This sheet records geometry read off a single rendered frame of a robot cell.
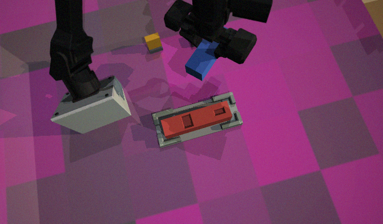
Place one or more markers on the orange rectangular block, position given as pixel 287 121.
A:
pixel 153 41

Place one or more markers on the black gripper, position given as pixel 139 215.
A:
pixel 233 44

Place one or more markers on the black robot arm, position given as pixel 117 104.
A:
pixel 71 47

